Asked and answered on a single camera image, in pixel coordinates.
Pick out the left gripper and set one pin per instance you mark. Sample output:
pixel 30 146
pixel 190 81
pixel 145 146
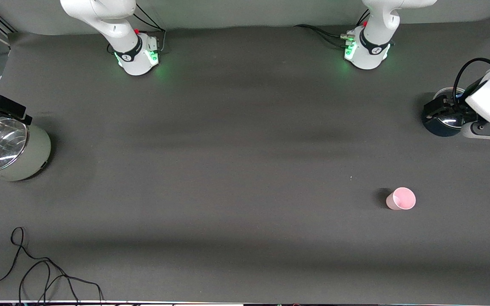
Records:
pixel 454 107

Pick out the pink cup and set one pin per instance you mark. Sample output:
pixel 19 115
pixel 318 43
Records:
pixel 401 199

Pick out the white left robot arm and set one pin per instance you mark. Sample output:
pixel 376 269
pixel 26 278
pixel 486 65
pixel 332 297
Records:
pixel 377 25

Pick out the dark blue round bowl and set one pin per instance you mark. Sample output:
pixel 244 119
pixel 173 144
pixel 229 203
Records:
pixel 438 128

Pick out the glass pot lid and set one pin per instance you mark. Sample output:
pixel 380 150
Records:
pixel 4 146

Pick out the pale green pot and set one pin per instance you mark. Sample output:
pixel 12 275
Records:
pixel 34 155

